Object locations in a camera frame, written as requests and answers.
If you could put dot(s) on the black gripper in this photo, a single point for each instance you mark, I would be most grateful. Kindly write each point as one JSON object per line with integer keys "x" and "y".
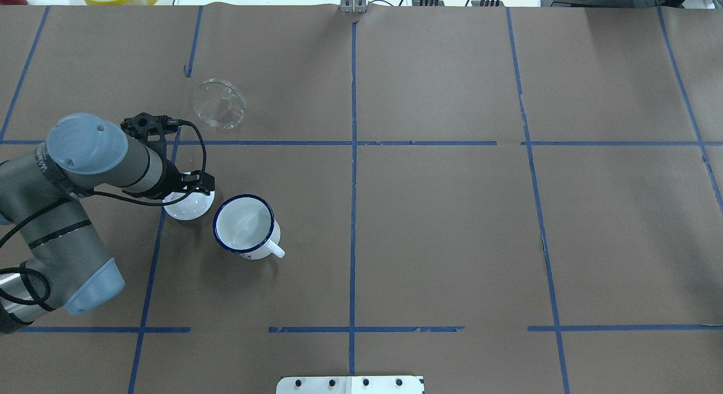
{"x": 171, "y": 183}

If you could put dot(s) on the clear glass funnel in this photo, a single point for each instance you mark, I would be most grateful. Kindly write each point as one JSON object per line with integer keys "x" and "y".
{"x": 219, "y": 104}

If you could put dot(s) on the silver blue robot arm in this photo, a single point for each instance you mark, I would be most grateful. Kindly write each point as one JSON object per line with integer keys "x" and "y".
{"x": 83, "y": 156}

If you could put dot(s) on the white enamel cup blue rim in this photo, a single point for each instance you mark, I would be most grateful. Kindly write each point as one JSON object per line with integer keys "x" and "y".
{"x": 246, "y": 225}

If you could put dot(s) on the white ceramic lid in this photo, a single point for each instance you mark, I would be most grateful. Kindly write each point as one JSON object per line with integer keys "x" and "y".
{"x": 196, "y": 204}

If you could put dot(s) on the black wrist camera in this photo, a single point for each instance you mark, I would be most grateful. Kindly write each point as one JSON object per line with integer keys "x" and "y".
{"x": 149, "y": 128}

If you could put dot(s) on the aluminium frame post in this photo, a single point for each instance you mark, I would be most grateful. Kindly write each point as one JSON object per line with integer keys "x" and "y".
{"x": 353, "y": 6}

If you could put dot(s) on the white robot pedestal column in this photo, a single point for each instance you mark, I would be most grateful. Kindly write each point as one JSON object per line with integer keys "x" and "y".
{"x": 352, "y": 384}

